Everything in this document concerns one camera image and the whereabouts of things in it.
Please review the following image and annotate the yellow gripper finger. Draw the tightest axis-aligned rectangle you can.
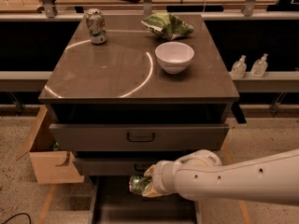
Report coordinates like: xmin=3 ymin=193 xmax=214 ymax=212
xmin=142 ymin=182 xmax=164 ymax=198
xmin=144 ymin=164 xmax=155 ymax=177

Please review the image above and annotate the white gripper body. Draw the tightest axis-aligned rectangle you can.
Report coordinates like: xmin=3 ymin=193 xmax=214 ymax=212
xmin=151 ymin=149 xmax=222 ymax=197

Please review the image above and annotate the crushed green soda can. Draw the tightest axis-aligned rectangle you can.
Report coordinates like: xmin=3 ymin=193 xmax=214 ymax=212
xmin=129 ymin=175 xmax=151 ymax=195

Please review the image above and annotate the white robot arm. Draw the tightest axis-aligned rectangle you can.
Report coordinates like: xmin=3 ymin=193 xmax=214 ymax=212
xmin=142 ymin=149 xmax=299 ymax=206

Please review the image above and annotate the grey bottom drawer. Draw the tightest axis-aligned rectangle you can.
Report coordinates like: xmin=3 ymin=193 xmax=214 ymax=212
xmin=88 ymin=176 xmax=203 ymax=224

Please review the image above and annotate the grey drawer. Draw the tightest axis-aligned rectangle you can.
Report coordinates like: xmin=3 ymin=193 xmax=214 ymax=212
xmin=50 ymin=124 xmax=229 ymax=151
xmin=72 ymin=152 xmax=215 ymax=176
xmin=88 ymin=176 xmax=203 ymax=224

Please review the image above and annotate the grey middle drawer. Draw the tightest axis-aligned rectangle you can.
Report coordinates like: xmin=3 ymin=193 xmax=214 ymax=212
xmin=72 ymin=152 xmax=215 ymax=176

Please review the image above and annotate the grey drawer cabinet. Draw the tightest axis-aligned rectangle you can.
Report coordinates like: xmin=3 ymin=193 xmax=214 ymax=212
xmin=37 ymin=13 xmax=240 ymax=185

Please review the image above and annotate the grey top drawer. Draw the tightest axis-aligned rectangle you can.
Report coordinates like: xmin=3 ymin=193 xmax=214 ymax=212
xmin=50 ymin=124 xmax=229 ymax=151

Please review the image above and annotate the upright white green soda can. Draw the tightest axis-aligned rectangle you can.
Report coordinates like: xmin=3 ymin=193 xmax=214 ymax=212
xmin=85 ymin=8 xmax=107 ymax=45

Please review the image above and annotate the cardboard box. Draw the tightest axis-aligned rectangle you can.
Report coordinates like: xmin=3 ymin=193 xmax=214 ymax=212
xmin=17 ymin=105 xmax=84 ymax=184

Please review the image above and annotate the white bowl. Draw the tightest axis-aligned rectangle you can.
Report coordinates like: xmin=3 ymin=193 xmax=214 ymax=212
xmin=155 ymin=42 xmax=194 ymax=74

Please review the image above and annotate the left clear sanitizer bottle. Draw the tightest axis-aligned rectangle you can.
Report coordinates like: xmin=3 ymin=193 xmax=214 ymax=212
xmin=231 ymin=55 xmax=247 ymax=78

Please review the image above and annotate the clear sanitizer bottle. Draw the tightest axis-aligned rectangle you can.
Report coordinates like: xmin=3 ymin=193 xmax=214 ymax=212
xmin=231 ymin=55 xmax=247 ymax=78
xmin=250 ymin=53 xmax=268 ymax=77

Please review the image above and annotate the right clear sanitizer bottle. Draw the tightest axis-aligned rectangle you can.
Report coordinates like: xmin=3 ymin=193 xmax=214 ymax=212
xmin=250 ymin=53 xmax=268 ymax=77

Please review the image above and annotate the green chip bag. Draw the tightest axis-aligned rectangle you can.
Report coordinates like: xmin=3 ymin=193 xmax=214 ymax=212
xmin=141 ymin=12 xmax=193 ymax=41

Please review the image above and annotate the black cable on floor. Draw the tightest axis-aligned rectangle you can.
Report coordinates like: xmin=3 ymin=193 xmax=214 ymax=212
xmin=0 ymin=212 xmax=33 ymax=224

